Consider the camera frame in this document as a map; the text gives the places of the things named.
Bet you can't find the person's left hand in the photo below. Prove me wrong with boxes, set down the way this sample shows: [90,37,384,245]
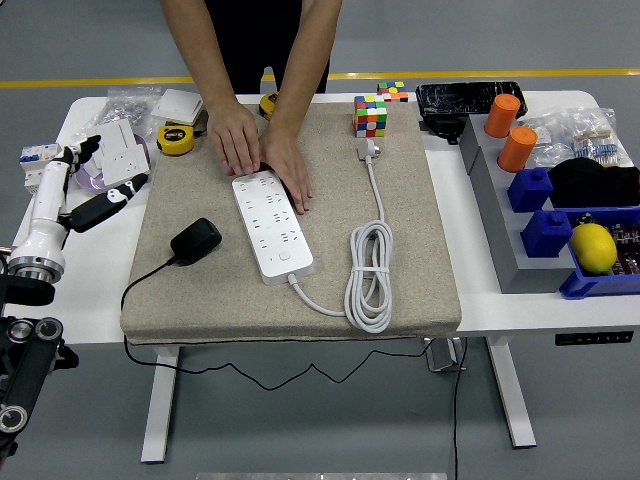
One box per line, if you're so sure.
[258,122,314,215]

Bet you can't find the person's right hand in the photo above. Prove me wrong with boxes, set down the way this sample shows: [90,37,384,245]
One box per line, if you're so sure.
[206,99,262,177]

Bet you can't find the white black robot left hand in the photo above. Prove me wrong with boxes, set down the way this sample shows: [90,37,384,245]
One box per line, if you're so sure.
[7,134,151,266]

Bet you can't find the white power strip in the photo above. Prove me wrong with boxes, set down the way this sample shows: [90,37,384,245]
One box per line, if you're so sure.
[231,169,315,286]

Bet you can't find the black power adapter plug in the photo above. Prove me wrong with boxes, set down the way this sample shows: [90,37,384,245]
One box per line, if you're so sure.
[169,217,223,266]

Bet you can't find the thin black adapter cord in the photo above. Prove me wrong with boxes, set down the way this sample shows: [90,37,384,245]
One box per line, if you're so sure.
[119,257,431,392]

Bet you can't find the white circuit breaker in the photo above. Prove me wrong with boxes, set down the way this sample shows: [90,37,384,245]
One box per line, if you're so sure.
[18,142,64,197]

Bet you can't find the yellow black tape measure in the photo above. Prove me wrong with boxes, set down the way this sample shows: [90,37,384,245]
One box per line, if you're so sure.
[258,91,281,121]

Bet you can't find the round yellow tape measure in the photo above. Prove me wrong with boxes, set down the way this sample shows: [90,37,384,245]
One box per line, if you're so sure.
[156,124,207,157]

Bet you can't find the large colourful puzzle cube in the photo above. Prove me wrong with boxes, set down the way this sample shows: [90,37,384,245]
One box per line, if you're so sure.
[353,94,389,139]

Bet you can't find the person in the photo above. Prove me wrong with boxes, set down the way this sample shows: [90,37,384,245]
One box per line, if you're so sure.
[203,0,331,95]

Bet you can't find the clear bag of screws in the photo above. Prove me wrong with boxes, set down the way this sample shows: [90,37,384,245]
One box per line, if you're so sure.
[72,85,164,141]

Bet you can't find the small colourful puzzle cube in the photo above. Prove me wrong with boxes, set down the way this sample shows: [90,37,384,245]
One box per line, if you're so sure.
[376,81,409,103]

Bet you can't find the grey-brown fabric mat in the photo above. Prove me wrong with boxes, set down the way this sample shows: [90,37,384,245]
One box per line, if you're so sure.
[119,102,463,346]

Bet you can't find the black charger block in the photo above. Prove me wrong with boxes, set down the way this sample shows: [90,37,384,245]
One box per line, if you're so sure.
[421,114,471,146]

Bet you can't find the black plastic tray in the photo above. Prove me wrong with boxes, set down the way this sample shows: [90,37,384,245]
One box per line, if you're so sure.
[415,80,527,121]

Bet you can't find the orange cylinder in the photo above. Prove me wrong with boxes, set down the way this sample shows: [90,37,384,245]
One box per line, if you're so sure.
[497,125,539,174]
[483,93,522,140]

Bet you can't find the grey stepped block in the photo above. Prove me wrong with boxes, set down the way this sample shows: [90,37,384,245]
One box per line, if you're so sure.
[458,113,576,295]

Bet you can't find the white table leg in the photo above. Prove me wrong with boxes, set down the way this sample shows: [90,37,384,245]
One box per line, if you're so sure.
[139,344,181,464]
[485,335,538,449]

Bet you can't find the blue plastic block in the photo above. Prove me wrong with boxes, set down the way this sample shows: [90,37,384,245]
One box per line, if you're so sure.
[520,209,574,260]
[507,167,555,214]

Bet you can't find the silver box under table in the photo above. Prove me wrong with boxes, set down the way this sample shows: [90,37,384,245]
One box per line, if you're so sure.
[423,337,467,374]

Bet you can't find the clear bag of small parts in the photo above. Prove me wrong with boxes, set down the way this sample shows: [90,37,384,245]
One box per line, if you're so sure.
[517,112,576,169]

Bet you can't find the black cloth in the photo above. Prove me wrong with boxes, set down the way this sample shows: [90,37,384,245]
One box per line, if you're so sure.
[547,157,640,209]

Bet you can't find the clear bag of resistors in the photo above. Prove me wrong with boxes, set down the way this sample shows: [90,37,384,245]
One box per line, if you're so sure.
[564,106,632,169]

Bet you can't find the yellow lemon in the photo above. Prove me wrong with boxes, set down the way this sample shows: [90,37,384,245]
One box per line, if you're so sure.
[569,223,619,275]

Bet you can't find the blue plastic bin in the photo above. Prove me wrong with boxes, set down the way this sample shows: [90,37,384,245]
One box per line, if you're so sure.
[549,197,640,301]

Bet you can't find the dark circuit boards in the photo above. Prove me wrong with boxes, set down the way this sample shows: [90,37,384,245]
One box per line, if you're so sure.
[574,212,640,277]

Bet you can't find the black table control panel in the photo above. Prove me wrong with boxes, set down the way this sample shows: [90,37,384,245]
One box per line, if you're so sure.
[553,330,635,347]

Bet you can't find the white wall switch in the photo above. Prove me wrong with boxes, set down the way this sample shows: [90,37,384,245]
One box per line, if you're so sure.
[149,88,205,126]

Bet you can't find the white power strip cord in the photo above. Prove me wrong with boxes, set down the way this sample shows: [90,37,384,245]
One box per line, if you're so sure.
[286,138,395,335]

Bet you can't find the white wall socket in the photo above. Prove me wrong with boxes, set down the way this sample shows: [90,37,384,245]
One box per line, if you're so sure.
[99,145,152,186]

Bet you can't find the white switch panel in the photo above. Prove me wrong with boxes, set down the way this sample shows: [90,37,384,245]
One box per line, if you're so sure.
[94,118,139,159]

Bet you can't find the black hanging cable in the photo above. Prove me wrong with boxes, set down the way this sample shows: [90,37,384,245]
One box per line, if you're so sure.
[451,337,470,480]

